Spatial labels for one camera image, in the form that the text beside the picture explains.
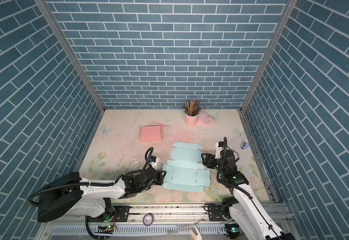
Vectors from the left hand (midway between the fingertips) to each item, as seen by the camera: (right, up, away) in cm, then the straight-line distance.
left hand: (167, 174), depth 83 cm
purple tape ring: (-8, -18, -11) cm, 23 cm away
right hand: (+21, +12, -1) cm, 24 cm away
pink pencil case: (+25, +32, +29) cm, 50 cm away
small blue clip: (+51, +14, +15) cm, 55 cm away
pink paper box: (-14, +22, +21) cm, 33 cm away
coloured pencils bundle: (+15, +40, +22) cm, 48 cm away
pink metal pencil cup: (+15, +33, +21) cm, 42 cm away
